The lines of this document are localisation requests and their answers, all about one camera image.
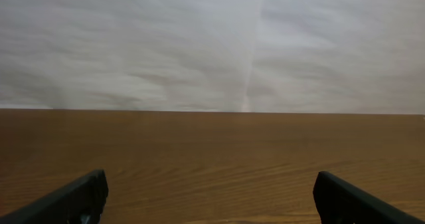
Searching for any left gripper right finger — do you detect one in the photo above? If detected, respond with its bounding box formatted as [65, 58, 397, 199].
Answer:
[312, 170, 425, 224]

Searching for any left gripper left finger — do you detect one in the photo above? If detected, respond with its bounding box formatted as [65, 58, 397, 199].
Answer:
[0, 169, 110, 224]

